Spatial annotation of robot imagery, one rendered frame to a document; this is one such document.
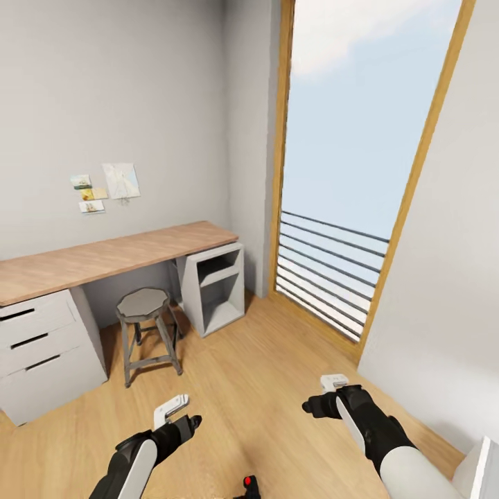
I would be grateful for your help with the digital camera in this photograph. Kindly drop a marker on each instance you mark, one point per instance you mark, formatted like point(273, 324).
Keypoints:
point(251, 485)

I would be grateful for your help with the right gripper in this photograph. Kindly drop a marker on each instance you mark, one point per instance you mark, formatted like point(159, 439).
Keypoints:
point(319, 406)

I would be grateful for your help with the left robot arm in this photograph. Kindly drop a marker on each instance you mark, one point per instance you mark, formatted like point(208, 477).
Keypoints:
point(131, 466)

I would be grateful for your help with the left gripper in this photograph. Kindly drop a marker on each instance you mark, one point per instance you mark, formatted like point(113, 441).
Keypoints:
point(180, 431)

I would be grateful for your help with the nightstand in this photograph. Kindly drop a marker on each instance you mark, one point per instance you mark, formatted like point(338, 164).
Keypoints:
point(477, 477)

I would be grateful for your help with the fixed window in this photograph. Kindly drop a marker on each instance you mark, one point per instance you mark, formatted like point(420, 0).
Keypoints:
point(361, 84)

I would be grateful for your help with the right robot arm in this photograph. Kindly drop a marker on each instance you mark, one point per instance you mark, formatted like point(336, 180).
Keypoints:
point(404, 470)

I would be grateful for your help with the desk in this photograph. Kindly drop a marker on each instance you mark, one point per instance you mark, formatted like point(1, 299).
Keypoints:
point(50, 345)

